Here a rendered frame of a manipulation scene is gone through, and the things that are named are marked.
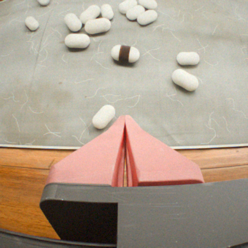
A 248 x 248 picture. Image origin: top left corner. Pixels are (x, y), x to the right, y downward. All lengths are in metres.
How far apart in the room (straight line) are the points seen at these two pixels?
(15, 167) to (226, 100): 0.28
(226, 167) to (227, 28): 0.23
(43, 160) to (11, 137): 0.07
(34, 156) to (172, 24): 0.27
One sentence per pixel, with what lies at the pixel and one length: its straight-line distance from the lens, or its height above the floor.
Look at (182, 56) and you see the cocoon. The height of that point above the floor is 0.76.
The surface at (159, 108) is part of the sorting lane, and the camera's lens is 0.26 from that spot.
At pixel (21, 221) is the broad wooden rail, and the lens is 0.25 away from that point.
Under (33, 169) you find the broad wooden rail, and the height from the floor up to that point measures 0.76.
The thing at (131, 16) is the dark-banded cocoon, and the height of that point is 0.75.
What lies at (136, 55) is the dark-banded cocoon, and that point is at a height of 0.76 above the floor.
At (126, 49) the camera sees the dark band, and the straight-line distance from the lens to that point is 0.27.
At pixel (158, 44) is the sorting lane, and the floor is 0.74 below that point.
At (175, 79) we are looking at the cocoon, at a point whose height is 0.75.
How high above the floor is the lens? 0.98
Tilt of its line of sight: 75 degrees down
